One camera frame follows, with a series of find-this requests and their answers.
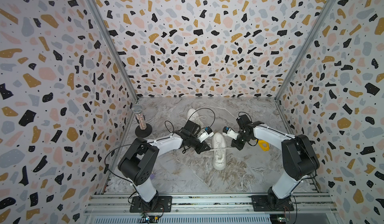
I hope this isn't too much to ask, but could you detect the white sneaker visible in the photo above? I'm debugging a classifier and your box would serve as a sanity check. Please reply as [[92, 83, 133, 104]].
[[208, 133, 230, 171], [187, 108, 207, 129]]

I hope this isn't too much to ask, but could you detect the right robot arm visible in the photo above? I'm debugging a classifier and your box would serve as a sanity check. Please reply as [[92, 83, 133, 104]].
[[223, 114, 320, 200]]

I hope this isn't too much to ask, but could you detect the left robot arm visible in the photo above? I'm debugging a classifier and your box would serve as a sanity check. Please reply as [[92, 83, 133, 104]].
[[118, 121, 214, 204]]

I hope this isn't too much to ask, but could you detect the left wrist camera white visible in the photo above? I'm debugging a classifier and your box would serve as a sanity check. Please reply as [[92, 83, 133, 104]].
[[198, 127, 214, 143]]

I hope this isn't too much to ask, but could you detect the yellow plastic frame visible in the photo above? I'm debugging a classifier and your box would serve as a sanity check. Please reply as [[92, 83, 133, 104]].
[[258, 140, 270, 152]]

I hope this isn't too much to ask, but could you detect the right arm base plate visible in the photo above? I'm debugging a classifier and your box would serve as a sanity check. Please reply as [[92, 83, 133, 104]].
[[251, 194, 294, 212]]

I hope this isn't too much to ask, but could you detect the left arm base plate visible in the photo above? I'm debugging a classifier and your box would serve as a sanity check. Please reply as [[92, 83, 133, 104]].
[[130, 196, 173, 213]]

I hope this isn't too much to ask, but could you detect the aluminium front rail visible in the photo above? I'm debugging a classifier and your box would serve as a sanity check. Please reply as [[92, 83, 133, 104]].
[[85, 193, 337, 216]]

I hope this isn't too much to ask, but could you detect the aluminium corner post right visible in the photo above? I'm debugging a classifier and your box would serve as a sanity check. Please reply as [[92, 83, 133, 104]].
[[275, 0, 336, 104]]

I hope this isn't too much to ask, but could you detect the aluminium corner post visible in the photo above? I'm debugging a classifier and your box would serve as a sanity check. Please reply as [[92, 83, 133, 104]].
[[275, 0, 336, 104], [85, 0, 139, 103]]

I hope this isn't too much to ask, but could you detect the aluminium corner post left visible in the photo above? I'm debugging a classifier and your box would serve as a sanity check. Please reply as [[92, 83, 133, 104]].
[[85, 0, 139, 103]]

